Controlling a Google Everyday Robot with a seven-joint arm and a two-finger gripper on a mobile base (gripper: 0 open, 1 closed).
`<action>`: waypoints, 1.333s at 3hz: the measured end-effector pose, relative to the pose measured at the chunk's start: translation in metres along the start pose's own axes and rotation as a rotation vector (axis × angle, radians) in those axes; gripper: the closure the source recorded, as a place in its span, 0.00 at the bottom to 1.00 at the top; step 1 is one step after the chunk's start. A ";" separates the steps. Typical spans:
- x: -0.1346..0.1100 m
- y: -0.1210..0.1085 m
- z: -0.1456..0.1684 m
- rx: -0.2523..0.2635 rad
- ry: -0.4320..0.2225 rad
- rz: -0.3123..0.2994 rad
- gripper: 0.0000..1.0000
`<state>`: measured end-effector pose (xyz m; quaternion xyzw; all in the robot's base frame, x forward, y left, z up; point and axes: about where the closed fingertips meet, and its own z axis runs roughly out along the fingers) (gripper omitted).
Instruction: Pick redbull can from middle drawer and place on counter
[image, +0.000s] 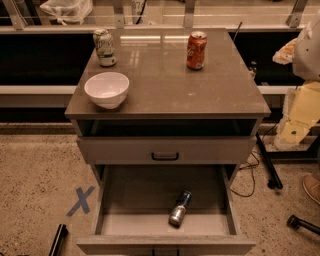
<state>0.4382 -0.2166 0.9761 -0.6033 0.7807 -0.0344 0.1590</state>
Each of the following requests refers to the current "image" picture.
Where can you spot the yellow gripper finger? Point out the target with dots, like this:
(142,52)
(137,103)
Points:
(301,111)
(285,54)

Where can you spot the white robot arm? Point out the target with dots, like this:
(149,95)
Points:
(306,58)

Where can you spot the orange soda can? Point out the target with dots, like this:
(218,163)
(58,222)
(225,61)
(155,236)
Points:
(196,50)

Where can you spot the grey drawer cabinet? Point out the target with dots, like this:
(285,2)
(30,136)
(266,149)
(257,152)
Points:
(167,99)

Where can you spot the green white soda can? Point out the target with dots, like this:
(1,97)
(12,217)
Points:
(104,47)

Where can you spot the open grey middle drawer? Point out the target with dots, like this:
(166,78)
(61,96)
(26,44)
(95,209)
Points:
(134,204)

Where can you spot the closed grey top drawer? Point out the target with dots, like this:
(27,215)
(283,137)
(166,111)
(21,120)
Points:
(146,150)

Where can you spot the brown shoe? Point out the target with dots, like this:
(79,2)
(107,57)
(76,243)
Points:
(311,186)

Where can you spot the black stand leg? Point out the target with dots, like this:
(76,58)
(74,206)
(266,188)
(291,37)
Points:
(274,181)

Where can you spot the black caster wheel leg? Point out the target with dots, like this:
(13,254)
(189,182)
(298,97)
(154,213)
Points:
(295,223)

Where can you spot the white ceramic bowl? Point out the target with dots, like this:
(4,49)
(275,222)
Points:
(108,89)

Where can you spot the white plastic bag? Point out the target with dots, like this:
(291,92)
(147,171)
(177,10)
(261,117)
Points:
(67,11)

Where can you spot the blue tape cross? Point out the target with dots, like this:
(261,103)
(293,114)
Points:
(82,201)

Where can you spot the black bar bottom left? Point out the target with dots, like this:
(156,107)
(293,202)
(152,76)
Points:
(60,235)

